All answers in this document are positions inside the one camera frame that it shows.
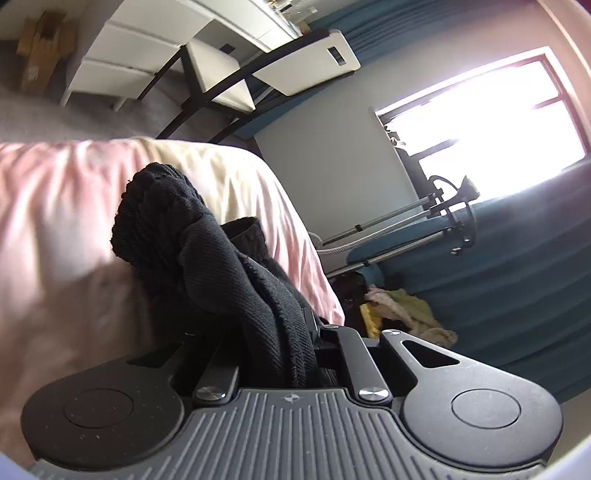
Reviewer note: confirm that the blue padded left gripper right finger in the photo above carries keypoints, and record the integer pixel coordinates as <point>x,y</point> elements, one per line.
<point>345,364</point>

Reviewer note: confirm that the pink yellow bed duvet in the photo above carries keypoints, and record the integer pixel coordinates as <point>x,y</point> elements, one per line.
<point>67,303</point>

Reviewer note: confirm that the teal window curtain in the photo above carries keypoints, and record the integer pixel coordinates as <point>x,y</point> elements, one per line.
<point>519,299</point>

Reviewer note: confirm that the window with dark frame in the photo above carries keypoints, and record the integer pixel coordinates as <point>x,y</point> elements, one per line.
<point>507,126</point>

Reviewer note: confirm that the white desk with drawers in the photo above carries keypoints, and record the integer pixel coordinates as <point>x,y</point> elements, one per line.
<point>122,44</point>

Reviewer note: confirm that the cardboard box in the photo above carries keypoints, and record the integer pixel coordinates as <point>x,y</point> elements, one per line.
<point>44,42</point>

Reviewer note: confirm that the black denim pants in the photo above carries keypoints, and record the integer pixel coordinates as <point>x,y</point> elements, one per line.
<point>217,282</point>

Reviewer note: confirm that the green beige fluffy blanket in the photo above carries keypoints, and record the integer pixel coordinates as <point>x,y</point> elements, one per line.
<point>396,309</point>

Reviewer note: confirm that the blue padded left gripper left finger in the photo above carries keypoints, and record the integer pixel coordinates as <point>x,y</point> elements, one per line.
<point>211,370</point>

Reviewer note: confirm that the cream black frame chair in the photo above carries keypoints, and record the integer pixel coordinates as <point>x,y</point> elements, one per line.
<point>247,92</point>

